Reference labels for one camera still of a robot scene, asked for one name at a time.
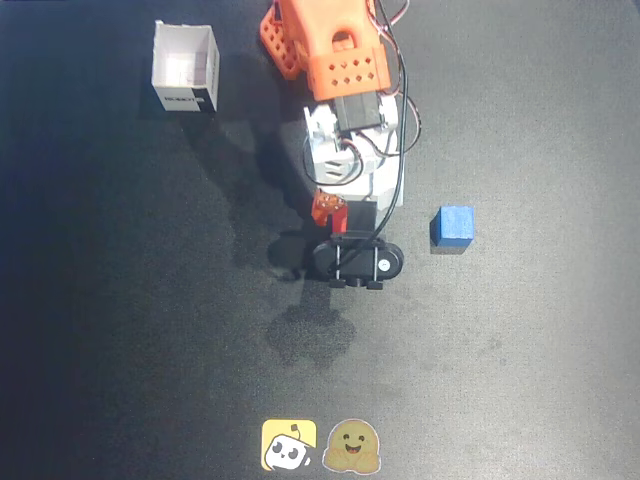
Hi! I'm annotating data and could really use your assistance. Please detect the red and white servo wires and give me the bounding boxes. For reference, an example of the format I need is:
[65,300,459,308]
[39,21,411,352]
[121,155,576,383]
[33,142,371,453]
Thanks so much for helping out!
[344,0,425,174]

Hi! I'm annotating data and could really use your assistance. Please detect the hugging face sticker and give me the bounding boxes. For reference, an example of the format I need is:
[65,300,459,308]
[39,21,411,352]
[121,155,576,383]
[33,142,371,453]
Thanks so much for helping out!
[321,418,384,474]

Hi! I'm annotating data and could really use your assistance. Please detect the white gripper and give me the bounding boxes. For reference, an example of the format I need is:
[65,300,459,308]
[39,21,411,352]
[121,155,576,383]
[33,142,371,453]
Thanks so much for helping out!
[303,94,406,227]

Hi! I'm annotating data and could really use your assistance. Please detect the yellow robot sticker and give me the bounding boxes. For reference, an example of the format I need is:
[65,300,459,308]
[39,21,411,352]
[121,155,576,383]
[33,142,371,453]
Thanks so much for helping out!
[260,418,318,472]

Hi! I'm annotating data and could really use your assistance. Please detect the black camera cable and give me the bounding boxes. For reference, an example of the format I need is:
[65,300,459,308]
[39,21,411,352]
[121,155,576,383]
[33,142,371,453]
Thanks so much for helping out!
[368,0,409,247]

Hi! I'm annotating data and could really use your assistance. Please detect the blue cube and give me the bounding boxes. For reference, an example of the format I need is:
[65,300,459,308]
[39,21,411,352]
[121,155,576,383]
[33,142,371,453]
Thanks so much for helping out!
[429,204,475,249]

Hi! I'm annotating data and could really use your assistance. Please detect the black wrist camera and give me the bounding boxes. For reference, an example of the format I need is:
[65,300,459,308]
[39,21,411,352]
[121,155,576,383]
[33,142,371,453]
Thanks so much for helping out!
[312,200,405,291]

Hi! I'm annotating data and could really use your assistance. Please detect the white cardboard box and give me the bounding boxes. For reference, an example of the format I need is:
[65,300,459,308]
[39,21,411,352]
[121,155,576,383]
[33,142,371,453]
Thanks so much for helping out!
[151,19,221,115]

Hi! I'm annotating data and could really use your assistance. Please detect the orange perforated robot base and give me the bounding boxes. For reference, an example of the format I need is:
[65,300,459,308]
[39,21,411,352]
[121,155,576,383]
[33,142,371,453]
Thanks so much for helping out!
[258,4,306,81]

